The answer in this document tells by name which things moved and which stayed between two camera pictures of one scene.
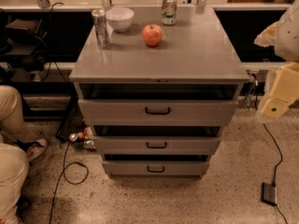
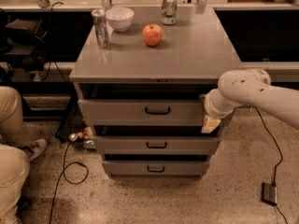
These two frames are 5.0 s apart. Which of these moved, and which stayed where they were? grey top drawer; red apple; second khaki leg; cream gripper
Moved: cream gripper
Stayed: red apple; grey top drawer; second khaki leg
